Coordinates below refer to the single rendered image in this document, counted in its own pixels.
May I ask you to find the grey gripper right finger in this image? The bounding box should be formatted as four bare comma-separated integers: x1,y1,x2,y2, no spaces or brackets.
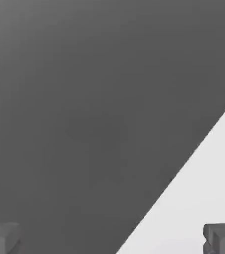
203,223,225,254

